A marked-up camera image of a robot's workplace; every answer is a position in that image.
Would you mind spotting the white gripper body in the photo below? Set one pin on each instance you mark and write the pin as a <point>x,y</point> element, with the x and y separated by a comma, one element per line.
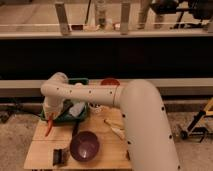
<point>51,111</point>

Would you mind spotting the yellow black stand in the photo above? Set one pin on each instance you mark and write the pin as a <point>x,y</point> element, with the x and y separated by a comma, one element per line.
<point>198,127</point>

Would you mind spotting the wooden table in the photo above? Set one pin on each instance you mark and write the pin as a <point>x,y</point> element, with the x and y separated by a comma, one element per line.
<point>112,155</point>

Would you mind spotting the small dark metal block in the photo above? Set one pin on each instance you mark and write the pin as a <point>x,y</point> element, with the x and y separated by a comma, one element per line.
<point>60,156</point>

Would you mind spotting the black utensil handle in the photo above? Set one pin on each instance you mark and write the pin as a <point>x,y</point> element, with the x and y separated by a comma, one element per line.
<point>75,129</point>

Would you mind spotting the red orange bowl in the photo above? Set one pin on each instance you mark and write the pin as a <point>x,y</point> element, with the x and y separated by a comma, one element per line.
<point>110,81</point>

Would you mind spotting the purple bowl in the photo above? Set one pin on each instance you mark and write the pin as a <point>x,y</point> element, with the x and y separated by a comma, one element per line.
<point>84,146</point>

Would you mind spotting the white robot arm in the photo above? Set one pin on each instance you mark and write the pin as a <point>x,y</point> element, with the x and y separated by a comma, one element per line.
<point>150,142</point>

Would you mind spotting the green plastic tray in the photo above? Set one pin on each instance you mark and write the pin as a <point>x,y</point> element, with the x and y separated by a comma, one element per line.
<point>65,116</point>

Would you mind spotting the pale cloth in tray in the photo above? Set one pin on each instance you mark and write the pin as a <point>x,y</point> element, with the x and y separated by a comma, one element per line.
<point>77,109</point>

